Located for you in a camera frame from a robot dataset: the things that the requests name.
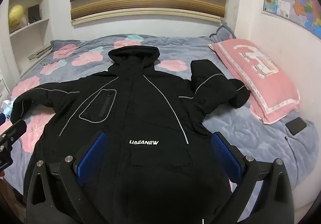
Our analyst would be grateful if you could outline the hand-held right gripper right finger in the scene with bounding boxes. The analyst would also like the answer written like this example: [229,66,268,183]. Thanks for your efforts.
[211,132,295,224]

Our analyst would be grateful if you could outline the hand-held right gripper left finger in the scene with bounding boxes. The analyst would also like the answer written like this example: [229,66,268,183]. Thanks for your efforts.
[22,131,109,224]

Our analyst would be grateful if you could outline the black hooded jacket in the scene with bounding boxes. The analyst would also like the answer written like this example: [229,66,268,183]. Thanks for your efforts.
[10,45,251,224]

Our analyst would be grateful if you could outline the grey floral quilt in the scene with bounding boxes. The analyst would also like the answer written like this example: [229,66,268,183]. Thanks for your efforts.
[0,34,320,211]

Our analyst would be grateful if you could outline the grey flat device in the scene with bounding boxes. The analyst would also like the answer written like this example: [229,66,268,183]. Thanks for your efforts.
[28,47,53,61]

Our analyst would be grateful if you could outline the black phone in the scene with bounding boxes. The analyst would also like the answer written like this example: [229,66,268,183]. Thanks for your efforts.
[286,117,307,135]

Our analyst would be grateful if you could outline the pink pillow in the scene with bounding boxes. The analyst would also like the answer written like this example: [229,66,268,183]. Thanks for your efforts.
[208,38,301,124]

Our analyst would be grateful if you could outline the white bookshelf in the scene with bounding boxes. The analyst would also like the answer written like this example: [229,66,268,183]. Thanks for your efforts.
[0,0,54,76]

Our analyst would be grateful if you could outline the yellow globe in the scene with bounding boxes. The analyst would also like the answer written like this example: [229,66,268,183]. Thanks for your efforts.
[8,4,25,29]

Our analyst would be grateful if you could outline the black framed board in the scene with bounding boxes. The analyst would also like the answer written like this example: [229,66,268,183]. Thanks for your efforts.
[27,3,41,24]

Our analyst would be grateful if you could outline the grey pillow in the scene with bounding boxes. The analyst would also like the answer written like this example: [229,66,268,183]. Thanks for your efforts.
[209,23,237,43]

